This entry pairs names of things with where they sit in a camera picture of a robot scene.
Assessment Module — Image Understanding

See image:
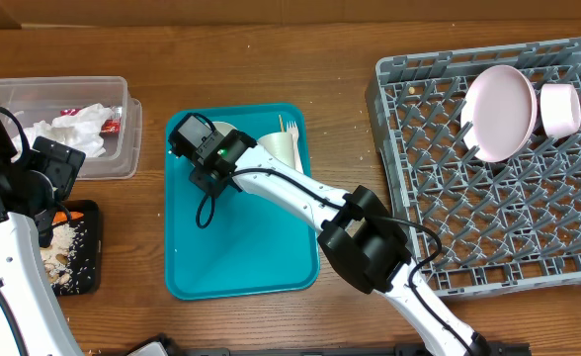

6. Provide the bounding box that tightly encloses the white bowl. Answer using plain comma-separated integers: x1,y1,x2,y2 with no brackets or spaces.
213,122,235,136

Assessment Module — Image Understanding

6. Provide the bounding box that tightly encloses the white paper cup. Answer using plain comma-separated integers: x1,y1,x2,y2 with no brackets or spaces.
258,132,295,168

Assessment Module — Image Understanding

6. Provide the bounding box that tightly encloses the wooden chopstick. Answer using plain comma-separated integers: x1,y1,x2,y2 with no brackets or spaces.
279,115,287,133

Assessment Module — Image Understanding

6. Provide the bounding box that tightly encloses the white plastic fork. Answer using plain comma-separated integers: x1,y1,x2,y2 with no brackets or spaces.
287,121,303,173

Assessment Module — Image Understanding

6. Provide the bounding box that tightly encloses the red snack wrapper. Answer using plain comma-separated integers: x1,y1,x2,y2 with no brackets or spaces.
58,104,124,134

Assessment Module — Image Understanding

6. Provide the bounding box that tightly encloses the white napkin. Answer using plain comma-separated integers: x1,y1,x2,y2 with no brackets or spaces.
22,104,115,158

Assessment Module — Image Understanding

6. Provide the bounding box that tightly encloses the orange carrot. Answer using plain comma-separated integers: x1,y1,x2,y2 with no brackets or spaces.
52,212,84,224

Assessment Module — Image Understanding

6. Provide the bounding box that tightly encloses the large pink plate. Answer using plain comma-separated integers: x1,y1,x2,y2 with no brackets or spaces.
460,65,538,162

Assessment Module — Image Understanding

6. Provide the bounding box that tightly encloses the pink bowl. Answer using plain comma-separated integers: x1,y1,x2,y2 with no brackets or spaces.
539,84,581,139

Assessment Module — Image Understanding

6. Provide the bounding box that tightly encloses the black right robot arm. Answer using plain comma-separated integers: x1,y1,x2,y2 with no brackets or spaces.
170,128,491,355

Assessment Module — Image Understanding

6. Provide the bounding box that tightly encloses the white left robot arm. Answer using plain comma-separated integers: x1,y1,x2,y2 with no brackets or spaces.
0,107,85,356

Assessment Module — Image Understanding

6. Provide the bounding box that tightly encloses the black food waste tray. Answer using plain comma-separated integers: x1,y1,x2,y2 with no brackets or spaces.
50,200,103,297

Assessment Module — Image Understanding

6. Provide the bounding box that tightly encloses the clear plastic waste bin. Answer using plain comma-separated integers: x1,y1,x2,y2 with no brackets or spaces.
0,76,142,180

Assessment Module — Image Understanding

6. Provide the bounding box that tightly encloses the teal plastic serving tray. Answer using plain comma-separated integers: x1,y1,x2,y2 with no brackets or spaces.
164,102,321,302

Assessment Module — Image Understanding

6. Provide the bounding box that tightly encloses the pile of white rice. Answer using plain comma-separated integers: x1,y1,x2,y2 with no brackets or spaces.
40,224,82,287

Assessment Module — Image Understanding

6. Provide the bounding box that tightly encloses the pile of peanuts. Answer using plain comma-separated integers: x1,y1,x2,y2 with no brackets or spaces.
41,250,71,285

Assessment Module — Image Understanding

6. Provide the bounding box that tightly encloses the grey plastic dish rack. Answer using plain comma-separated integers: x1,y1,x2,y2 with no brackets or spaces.
366,38,581,299

